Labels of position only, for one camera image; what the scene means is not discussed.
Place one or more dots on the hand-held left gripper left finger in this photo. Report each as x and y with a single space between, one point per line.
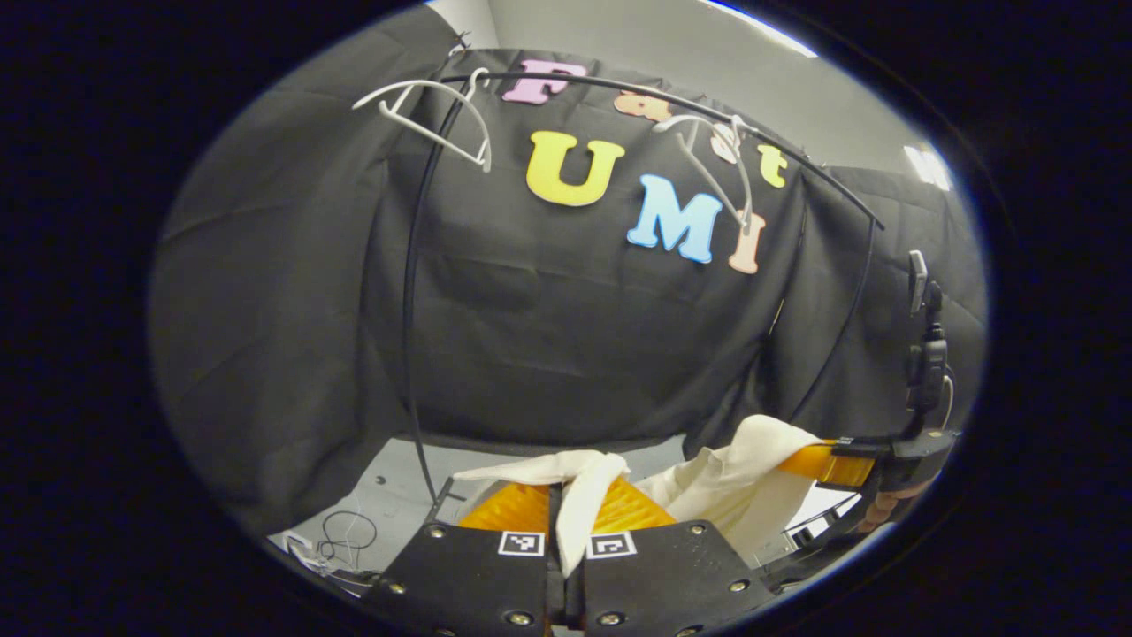
478 584

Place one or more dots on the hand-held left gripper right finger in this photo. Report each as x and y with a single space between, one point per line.
663 579

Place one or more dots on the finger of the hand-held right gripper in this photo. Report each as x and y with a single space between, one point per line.
831 464

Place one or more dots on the cream button-up shirt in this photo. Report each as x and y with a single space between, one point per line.
725 482

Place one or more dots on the black metal clothes rack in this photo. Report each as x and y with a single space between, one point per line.
408 310

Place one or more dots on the white plastic clothes hanger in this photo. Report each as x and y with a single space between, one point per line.
745 177
416 84

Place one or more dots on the black backdrop cloth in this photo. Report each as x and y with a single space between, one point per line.
548 327

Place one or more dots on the small ceiling light panel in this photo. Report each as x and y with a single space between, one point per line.
929 165

